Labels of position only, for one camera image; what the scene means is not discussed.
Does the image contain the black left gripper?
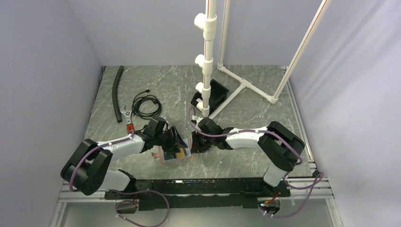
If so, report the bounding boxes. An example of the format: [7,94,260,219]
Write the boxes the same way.
[154,126,187,154]

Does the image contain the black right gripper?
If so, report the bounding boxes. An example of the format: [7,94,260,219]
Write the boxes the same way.
[190,130,215,154]

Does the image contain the gold credit card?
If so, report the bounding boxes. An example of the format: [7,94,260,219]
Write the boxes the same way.
[176,148,191,159]

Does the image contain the dark credit card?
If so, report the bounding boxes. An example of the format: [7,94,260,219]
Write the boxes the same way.
[163,151,177,162]

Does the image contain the black card tray box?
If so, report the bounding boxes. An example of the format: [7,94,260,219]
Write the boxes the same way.
[191,79,229,114]

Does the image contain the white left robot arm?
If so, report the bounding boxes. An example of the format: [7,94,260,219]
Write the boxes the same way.
[61,116,189,199]

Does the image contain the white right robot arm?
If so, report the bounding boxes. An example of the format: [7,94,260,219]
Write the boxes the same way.
[190,117,305,196]

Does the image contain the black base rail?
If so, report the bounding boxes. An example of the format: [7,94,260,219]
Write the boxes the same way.
[105,177,290,211]

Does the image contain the black corrugated hose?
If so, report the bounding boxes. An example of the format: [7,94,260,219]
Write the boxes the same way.
[112,65,125,123]

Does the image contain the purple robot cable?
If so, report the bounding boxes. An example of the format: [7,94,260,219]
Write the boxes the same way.
[114,190,170,227]

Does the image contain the white pvc pipe frame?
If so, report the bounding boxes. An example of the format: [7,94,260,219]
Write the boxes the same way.
[192,0,330,118]

